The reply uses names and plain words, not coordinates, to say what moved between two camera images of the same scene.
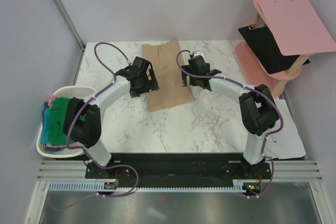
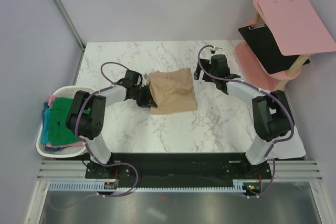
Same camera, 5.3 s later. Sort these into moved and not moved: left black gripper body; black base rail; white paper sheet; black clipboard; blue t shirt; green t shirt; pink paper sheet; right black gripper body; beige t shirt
Moved: left black gripper body; beige t shirt; right black gripper body
Not moved: blue t shirt; pink paper sheet; green t shirt; white paper sheet; black base rail; black clipboard
